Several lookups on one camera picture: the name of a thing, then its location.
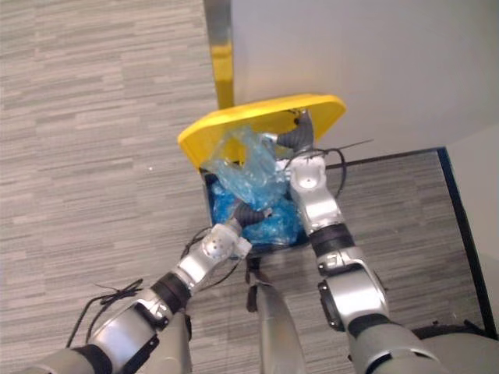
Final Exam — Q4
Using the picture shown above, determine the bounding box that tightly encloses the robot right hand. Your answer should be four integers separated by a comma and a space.
266, 109, 315, 153

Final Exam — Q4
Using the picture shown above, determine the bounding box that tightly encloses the thin wrist cable tie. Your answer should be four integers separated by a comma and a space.
307, 139, 375, 159

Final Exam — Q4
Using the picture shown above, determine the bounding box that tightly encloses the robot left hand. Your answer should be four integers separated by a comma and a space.
232, 204, 274, 231

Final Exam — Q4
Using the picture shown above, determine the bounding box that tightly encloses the blue trash can liner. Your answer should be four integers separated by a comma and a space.
210, 182, 304, 247

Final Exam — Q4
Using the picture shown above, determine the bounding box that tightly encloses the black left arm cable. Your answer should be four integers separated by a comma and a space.
65, 277, 146, 348

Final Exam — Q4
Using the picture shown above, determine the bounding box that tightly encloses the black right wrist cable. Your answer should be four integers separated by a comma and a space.
322, 146, 349, 196

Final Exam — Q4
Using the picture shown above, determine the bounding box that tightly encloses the translucent blue rubbish bag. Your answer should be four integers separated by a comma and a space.
201, 125, 292, 208

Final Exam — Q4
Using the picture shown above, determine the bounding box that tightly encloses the dark grey large trash can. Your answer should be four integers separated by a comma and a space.
200, 166, 313, 259

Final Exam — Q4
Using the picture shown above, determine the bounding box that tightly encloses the metal wall corner strip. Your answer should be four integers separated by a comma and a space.
202, 0, 235, 111

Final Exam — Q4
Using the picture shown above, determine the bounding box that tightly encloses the yellow trash can lid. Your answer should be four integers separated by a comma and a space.
177, 92, 349, 173

